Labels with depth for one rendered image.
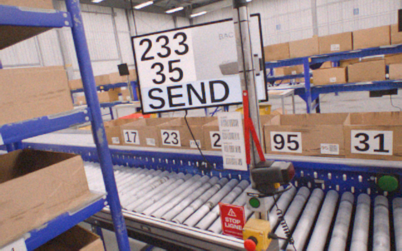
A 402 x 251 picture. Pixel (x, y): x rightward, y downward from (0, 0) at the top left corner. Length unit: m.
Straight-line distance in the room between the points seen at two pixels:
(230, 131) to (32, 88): 0.57
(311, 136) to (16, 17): 1.26
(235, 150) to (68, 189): 0.51
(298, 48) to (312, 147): 4.70
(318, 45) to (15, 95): 5.69
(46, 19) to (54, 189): 0.34
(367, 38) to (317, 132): 4.56
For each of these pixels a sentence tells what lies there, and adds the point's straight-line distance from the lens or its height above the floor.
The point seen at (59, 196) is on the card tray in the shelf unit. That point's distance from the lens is 0.65.
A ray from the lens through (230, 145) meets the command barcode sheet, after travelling 0.90.
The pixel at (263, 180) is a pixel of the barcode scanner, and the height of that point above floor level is 1.05.
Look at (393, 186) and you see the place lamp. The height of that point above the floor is 0.80.
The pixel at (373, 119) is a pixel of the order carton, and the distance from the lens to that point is 1.69.
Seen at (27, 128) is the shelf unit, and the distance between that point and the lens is 0.57.
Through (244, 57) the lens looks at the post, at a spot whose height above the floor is 1.41.
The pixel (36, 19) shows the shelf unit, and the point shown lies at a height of 1.52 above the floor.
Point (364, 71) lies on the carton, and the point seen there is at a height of 0.97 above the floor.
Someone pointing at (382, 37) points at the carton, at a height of 1.53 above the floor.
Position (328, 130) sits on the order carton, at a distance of 1.43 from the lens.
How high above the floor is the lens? 1.39
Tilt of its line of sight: 10 degrees down
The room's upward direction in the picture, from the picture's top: 8 degrees counter-clockwise
